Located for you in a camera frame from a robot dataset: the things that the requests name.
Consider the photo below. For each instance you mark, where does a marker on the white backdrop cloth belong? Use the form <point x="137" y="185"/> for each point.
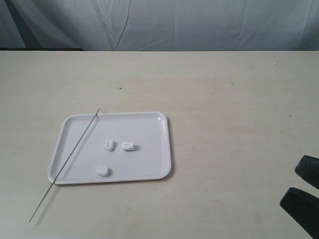
<point x="160" y="25"/>

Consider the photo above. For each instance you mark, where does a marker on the white rectangular plastic tray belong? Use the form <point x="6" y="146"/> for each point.
<point x="151" y="159"/>

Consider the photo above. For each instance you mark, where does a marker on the white foam piece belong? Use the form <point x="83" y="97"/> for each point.
<point x="109" y="145"/>
<point x="103" y="171"/>
<point x="128" y="146"/>

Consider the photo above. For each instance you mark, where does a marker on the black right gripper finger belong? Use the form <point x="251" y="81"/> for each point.
<point x="303" y="208"/>
<point x="308" y="170"/>

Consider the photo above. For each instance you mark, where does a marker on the thin metal skewer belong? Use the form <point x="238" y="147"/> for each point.
<point x="63" y="165"/>

